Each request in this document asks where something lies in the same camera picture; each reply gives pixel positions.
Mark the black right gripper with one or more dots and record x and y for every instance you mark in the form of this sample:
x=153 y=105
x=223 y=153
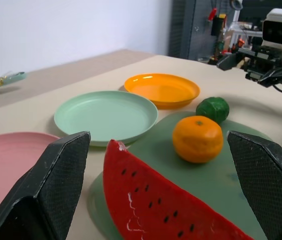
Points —
x=261 y=60

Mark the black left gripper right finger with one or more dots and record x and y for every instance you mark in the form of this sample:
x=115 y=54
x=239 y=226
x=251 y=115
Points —
x=268 y=180

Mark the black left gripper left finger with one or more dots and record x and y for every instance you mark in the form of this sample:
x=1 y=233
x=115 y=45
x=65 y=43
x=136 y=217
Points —
x=43 y=195

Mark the pink plate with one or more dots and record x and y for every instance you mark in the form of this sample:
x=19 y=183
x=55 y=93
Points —
x=6 y=157

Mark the green toy vegetable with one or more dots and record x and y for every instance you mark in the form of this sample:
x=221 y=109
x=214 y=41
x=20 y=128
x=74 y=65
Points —
x=212 y=108

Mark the dark green plate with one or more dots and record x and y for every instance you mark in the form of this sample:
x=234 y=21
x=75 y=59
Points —
x=206 y=182

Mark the orange tangerine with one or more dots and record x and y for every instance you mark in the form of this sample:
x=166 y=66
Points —
x=197 y=140

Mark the orange plate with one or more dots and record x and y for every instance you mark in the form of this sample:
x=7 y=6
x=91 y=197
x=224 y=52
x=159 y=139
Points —
x=161 y=88

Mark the light green plate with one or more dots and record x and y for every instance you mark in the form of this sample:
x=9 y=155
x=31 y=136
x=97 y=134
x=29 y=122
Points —
x=106 y=117

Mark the white shelf rack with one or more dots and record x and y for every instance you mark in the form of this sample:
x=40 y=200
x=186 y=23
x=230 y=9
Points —
x=243 y=32

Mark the dark grey pegboard panel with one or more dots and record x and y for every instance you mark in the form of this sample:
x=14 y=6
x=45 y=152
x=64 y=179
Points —
x=191 y=30

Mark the red watermelon slice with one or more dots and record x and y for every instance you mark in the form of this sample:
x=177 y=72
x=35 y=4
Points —
x=151 y=192

